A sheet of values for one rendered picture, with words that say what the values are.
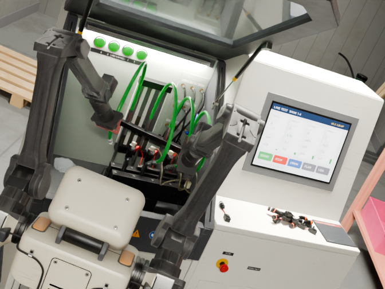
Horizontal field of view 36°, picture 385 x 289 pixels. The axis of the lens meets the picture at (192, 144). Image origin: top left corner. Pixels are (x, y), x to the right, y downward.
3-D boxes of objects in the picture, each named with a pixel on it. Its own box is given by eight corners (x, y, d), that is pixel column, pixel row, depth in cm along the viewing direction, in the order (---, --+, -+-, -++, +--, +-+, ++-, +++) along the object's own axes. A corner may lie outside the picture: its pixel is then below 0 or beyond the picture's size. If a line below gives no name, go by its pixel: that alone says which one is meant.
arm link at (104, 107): (85, 102, 194) (101, 105, 192) (93, 86, 197) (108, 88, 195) (91, 114, 200) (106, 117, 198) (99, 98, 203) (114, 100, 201)
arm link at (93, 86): (39, 42, 152) (78, 53, 150) (47, 22, 153) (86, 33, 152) (80, 97, 193) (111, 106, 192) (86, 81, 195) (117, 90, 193)
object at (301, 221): (271, 226, 242) (277, 215, 240) (263, 211, 251) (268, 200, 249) (317, 235, 250) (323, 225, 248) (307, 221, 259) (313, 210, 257)
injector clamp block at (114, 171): (101, 204, 236) (113, 173, 230) (99, 191, 244) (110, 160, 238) (178, 219, 248) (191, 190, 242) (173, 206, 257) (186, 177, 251)
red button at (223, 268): (216, 273, 234) (221, 264, 232) (213, 266, 237) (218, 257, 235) (227, 275, 236) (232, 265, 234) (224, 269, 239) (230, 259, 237)
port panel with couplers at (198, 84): (158, 136, 260) (184, 74, 248) (157, 132, 263) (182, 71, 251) (185, 143, 265) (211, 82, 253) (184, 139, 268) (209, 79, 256)
